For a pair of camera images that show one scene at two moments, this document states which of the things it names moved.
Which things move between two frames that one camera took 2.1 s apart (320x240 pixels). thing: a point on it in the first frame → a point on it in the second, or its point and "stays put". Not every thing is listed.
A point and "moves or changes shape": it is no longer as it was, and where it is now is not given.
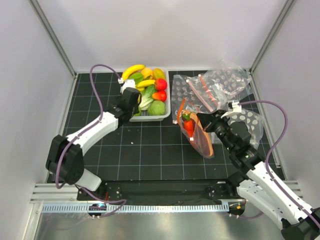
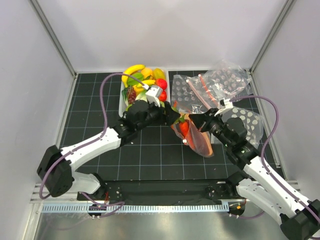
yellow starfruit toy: x=158 y=73 stays put
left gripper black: x=136 y=108 → x=166 y=115
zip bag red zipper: x=201 y=141 moves or changes shape
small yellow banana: x=145 y=83 stays put
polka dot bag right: x=255 y=123 stays put
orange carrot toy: x=188 y=123 → x=183 y=125
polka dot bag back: x=229 y=79 stays put
